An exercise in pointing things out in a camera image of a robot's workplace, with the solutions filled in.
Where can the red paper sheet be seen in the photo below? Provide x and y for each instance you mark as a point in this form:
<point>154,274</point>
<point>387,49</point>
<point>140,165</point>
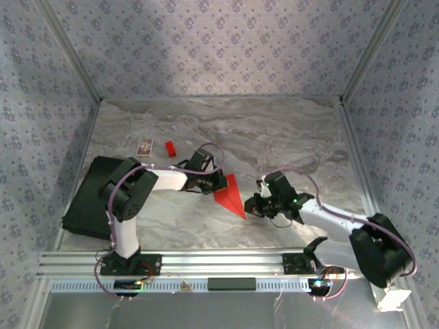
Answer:
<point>231,197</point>

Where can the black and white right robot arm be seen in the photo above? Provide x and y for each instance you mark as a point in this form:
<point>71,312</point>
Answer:
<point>326,216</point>

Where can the small red block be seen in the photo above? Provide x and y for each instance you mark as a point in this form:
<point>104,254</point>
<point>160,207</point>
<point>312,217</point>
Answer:
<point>170,149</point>

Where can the small picture card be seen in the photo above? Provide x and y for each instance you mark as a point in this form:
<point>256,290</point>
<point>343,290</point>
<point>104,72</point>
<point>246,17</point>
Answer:
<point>144,146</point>

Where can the black rectangular bar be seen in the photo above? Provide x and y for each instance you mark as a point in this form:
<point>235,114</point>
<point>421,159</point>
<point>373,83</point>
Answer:
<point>231,284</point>

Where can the small tan tag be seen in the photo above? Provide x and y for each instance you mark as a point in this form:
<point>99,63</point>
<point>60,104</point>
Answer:
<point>186,287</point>

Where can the black mat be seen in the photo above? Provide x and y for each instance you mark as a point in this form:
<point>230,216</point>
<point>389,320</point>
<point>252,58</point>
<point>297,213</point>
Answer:
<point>82,198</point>

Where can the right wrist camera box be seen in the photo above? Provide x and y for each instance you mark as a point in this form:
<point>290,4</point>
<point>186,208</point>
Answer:
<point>279,183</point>

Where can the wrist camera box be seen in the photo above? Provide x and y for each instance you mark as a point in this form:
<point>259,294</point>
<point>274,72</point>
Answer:
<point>200,159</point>
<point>279,183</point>

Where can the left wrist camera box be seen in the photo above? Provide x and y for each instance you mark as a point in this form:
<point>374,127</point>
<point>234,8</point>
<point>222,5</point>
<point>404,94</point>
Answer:
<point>200,159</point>

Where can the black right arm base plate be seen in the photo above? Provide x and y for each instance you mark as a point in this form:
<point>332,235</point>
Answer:
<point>291,264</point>

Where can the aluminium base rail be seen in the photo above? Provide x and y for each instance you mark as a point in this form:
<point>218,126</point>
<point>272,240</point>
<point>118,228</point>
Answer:
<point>223,262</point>

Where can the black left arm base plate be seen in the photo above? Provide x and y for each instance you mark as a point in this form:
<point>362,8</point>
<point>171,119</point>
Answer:
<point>154,264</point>

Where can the aluminium table side rail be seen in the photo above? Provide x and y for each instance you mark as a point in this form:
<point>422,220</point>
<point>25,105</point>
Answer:
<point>88,137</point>
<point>353,137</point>

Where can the white plastic bracket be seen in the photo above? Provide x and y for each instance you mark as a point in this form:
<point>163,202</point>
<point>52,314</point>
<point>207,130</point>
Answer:
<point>394,300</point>

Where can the aluminium frame post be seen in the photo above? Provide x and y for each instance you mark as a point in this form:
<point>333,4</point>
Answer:
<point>372,51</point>
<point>71,51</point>

